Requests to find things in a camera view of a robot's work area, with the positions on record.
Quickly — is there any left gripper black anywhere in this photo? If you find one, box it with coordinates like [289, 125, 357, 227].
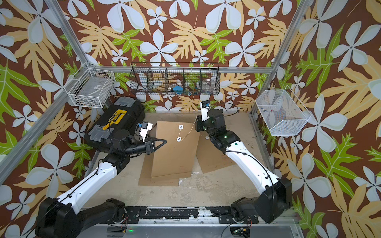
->
[124, 136, 166, 157]

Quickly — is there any white file bag string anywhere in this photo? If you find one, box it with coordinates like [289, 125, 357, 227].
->
[177, 117, 197, 142]

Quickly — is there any brown kraft file bag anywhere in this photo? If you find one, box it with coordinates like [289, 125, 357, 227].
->
[138, 154, 179, 186]
[151, 121, 199, 179]
[196, 132, 236, 174]

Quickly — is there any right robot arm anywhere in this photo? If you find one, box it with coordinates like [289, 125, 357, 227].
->
[196, 107, 292, 223]

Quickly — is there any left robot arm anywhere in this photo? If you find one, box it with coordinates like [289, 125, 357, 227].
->
[34, 137, 167, 238]

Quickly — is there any black yellow toolbox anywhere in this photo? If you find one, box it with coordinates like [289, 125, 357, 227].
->
[84, 97, 145, 153]

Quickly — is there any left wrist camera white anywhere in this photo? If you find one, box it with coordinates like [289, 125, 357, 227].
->
[138, 122, 153, 142]

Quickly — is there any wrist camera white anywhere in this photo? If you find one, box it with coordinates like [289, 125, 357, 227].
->
[138, 122, 153, 142]
[199, 100, 210, 122]

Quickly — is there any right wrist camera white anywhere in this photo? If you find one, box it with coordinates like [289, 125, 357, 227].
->
[199, 100, 210, 122]

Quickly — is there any black wire basket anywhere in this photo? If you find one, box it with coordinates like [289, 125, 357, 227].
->
[129, 62, 221, 96]

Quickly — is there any white wire basket right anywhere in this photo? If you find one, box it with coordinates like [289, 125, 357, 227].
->
[256, 87, 312, 137]

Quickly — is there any white wire basket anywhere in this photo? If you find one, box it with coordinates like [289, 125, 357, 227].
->
[256, 87, 312, 137]
[64, 63, 116, 109]

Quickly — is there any white wire basket left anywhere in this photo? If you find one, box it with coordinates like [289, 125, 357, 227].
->
[64, 63, 116, 109]

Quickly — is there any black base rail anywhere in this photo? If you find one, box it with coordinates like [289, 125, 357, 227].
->
[101, 206, 260, 224]

